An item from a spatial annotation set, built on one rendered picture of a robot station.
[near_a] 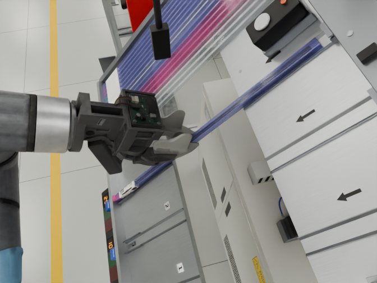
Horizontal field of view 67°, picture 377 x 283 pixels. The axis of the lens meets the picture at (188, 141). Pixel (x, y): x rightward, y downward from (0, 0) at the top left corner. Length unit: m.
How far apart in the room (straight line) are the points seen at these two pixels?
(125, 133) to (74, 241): 1.12
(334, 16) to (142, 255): 0.50
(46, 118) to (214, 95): 0.66
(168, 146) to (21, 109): 0.21
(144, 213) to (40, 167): 1.14
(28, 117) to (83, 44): 1.81
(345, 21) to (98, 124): 0.31
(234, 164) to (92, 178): 0.90
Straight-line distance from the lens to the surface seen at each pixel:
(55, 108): 0.39
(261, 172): 0.78
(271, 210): 0.80
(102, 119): 0.39
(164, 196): 0.56
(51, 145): 0.40
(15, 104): 0.39
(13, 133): 0.39
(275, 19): 0.43
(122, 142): 0.41
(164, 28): 0.36
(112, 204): 0.68
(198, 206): 1.42
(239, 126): 0.89
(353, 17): 0.36
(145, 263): 0.61
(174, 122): 0.49
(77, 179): 1.57
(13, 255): 0.42
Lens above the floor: 1.36
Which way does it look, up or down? 60 degrees down
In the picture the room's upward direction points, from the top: straight up
